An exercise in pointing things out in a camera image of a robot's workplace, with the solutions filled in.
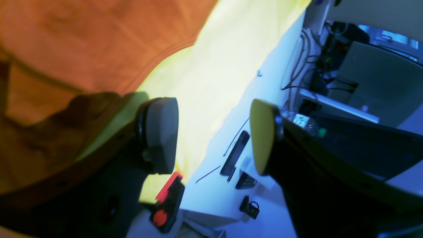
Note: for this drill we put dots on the blue black bar clamp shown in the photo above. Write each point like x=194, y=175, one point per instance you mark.
x=165, y=211

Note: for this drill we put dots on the orange T-shirt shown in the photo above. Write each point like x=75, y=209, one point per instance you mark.
x=68, y=65

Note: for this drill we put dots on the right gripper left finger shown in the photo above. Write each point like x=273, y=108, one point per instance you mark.
x=97, y=197

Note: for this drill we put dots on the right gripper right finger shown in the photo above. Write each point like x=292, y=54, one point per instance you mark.
x=325, y=196

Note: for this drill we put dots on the yellow table cloth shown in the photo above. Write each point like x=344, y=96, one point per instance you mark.
x=209, y=78

